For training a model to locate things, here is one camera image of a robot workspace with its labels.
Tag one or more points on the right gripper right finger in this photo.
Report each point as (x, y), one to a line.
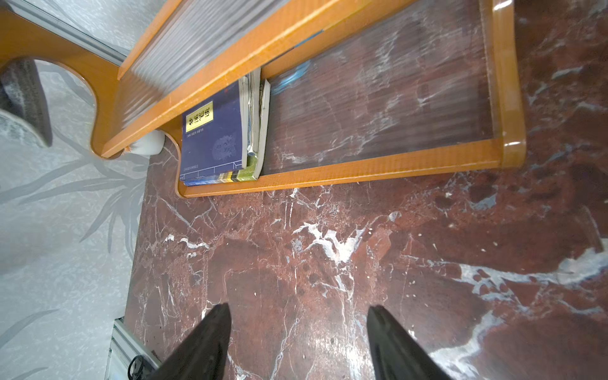
(394, 353)

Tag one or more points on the orange wooden bookshelf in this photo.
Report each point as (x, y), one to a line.
(359, 90)

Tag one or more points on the grey fluffy cloth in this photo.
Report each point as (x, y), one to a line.
(24, 109)

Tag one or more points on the blue Animal Farm book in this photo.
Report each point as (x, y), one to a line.
(254, 101)

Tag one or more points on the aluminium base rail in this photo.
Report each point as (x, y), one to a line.
(128, 358)

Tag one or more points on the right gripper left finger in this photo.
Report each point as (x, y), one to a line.
(203, 353)

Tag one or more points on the white pot with flowers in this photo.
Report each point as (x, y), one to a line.
(149, 145)

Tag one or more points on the dark blue book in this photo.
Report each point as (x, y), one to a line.
(213, 138)

